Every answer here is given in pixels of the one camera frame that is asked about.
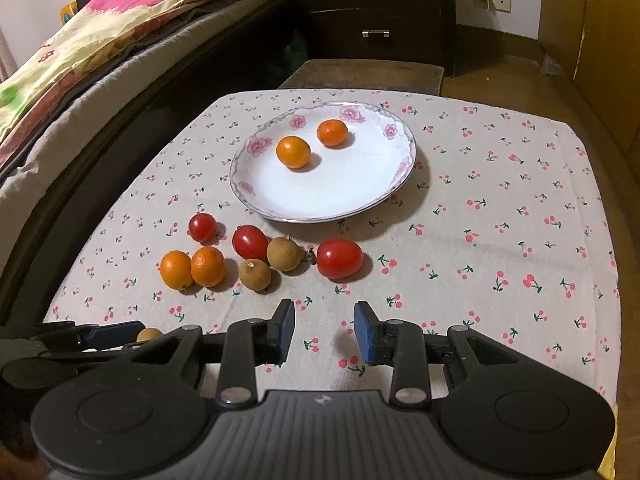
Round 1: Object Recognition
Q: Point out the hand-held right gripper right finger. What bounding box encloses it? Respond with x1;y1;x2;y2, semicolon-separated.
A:
353;301;526;407

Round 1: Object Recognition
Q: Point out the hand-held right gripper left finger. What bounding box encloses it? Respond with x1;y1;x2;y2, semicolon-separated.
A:
117;299;297;406

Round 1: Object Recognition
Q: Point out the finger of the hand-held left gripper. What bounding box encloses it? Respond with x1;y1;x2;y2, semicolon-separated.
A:
35;320;147;356

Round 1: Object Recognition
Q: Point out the brown longan with stem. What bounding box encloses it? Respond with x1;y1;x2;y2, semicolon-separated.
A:
266;236;317;273

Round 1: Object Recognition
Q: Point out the large cherry tomato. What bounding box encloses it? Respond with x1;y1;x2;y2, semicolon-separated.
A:
316;238;364;280

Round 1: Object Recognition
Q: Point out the small orange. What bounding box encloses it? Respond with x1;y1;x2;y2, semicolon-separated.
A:
190;246;226;288
159;250;194;291
317;119;349;148
276;136;312;170

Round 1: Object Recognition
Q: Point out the oval cherry tomato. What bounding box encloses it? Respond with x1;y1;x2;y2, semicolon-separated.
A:
232;225;271;262

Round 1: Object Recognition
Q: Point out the small round cherry tomato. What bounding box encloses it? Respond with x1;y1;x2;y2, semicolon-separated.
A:
188;213;219;243

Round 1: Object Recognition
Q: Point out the white floral rim plate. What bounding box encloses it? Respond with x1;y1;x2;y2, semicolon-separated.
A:
229;101;418;224

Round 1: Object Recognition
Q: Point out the cherry print tablecloth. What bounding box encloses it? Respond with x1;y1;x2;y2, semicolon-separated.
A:
42;89;623;411

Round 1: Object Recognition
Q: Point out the bed with quilt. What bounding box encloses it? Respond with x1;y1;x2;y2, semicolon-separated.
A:
0;5;266;201

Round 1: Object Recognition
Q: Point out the dark wooden bench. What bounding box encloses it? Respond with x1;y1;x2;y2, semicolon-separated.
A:
277;59;445;97

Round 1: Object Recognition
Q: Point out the floral quilt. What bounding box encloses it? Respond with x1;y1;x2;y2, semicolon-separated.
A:
0;0;287;161

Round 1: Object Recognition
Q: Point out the dark wooden nightstand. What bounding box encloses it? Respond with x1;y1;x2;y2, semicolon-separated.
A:
287;0;458;78

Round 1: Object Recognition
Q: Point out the crumpled plastic wrapper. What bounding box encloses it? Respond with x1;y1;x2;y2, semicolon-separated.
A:
539;55;568;77

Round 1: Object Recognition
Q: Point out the light wooden cabinet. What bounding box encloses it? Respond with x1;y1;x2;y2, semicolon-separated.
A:
570;0;640;161

